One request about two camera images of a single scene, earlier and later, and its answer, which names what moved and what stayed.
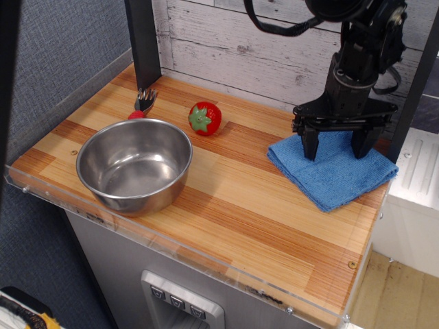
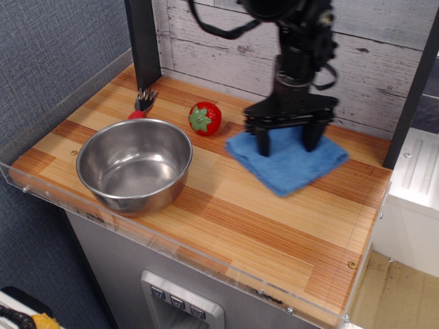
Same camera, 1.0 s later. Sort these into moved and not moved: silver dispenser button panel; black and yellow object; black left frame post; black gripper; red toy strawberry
Moved: black gripper
Not moved: silver dispenser button panel; black and yellow object; red toy strawberry; black left frame post
